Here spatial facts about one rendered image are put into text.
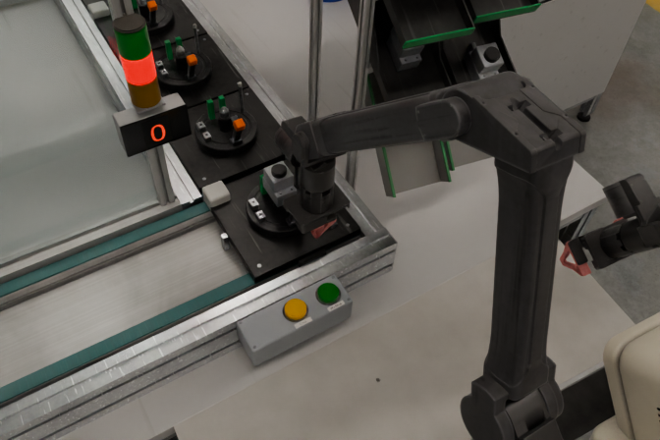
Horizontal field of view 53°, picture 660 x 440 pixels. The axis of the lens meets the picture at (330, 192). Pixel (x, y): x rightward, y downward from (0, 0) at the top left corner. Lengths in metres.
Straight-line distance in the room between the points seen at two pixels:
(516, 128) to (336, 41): 1.35
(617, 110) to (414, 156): 2.07
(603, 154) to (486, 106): 2.46
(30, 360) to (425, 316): 0.74
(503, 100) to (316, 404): 0.75
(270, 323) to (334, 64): 0.89
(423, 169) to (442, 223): 0.17
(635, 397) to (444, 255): 0.67
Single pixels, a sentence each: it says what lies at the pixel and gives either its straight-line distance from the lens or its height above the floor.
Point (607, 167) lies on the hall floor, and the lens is 3.06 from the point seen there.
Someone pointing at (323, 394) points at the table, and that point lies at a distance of 1.27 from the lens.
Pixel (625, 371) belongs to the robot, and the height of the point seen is 1.31.
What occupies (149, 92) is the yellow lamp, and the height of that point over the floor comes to 1.29.
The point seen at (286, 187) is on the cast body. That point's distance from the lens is 1.27.
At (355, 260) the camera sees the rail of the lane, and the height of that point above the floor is 0.96.
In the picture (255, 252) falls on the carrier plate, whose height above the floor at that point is 0.97.
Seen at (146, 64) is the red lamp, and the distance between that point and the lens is 1.10.
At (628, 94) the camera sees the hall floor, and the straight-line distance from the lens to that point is 3.48.
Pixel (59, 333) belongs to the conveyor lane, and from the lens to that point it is 1.33.
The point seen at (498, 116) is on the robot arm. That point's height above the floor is 1.60.
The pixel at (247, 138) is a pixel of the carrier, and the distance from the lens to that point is 1.47.
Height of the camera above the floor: 2.02
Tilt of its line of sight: 49 degrees down
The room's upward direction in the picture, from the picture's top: 3 degrees clockwise
